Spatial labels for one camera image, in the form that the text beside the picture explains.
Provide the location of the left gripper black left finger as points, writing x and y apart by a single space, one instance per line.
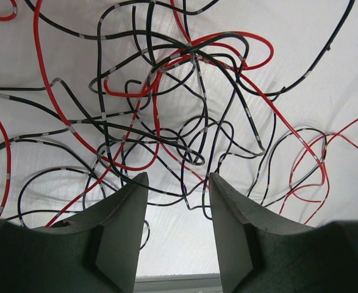
95 250

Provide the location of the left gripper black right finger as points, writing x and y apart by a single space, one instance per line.
260 251

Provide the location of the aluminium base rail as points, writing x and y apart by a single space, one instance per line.
210 282

